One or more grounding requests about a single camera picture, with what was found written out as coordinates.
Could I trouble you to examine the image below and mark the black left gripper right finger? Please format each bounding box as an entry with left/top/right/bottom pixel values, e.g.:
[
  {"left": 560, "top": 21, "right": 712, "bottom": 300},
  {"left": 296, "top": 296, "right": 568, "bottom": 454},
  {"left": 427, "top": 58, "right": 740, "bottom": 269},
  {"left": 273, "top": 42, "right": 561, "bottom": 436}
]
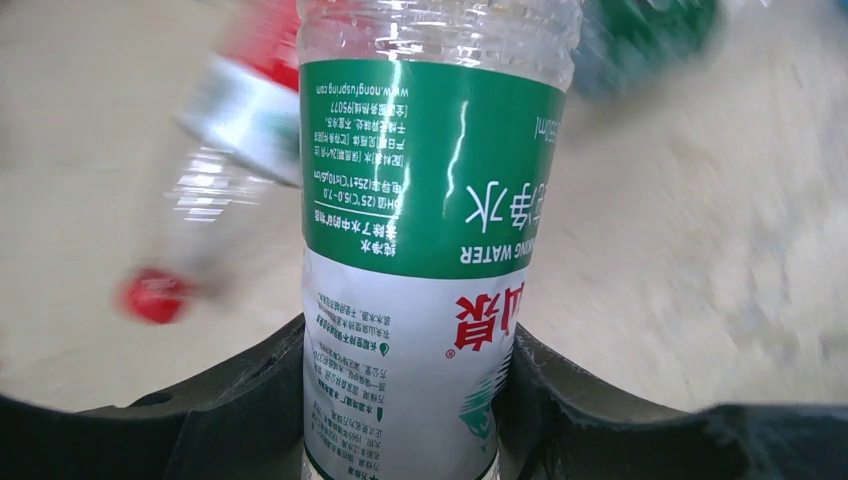
[{"left": 495, "top": 328, "right": 847, "bottom": 479}]

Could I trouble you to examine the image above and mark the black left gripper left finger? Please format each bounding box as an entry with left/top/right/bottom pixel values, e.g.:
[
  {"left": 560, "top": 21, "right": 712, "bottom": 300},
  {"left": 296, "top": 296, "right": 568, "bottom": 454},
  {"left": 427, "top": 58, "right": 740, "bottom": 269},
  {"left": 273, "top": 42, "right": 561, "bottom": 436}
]
[{"left": 1, "top": 317, "right": 304, "bottom": 479}]

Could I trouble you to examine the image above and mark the red white label bottle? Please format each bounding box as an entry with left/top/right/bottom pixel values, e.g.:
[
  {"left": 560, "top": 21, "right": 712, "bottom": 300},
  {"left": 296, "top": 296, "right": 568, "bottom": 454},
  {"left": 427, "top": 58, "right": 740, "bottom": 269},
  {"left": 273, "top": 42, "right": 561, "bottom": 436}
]
[{"left": 118, "top": 1, "right": 301, "bottom": 325}]

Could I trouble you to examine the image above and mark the green white label bottle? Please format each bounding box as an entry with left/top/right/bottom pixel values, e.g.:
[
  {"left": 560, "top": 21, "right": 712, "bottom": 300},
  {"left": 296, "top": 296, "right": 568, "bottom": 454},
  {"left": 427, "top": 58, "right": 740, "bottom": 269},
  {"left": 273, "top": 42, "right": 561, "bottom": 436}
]
[{"left": 297, "top": 1, "right": 581, "bottom": 479}]

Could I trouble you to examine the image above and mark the dark green label bottle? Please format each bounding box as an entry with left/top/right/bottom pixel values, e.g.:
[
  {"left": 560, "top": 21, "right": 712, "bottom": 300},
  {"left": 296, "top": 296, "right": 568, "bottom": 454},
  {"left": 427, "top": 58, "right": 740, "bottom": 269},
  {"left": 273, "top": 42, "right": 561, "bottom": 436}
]
[{"left": 571, "top": 0, "right": 723, "bottom": 101}]

